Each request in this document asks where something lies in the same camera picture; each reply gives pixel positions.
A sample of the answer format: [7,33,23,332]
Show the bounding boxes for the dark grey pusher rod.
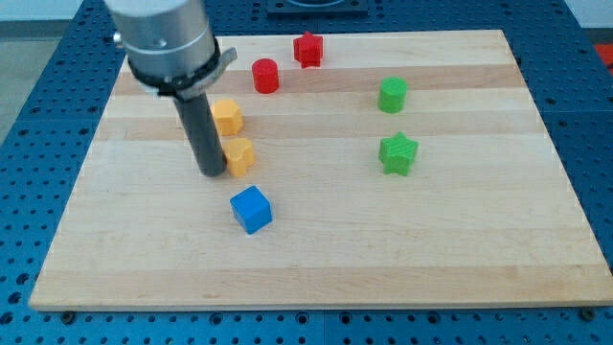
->
[173,94,226,177]

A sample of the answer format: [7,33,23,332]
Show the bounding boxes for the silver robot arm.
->
[105,0,235,176]

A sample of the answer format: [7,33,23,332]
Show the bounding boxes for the red star block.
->
[293,32,324,69]

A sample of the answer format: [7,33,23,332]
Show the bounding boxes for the green star block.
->
[378,132,420,176]

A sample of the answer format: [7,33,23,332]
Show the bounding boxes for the yellow hexagon block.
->
[212,99,243,136]

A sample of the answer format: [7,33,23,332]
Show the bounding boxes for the yellow heart block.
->
[223,138,256,177]

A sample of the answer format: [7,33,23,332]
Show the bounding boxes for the red cylinder block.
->
[252,58,280,94]

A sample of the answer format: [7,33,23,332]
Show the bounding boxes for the blue cube block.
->
[230,186,273,235]

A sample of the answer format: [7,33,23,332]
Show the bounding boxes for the wooden board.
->
[30,30,612,311]

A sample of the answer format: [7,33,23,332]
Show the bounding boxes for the green cylinder block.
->
[377,77,408,113]

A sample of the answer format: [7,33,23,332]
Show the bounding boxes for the grey clamp bracket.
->
[127,38,238,100]

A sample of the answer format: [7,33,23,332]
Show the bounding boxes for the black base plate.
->
[264,0,370,17]

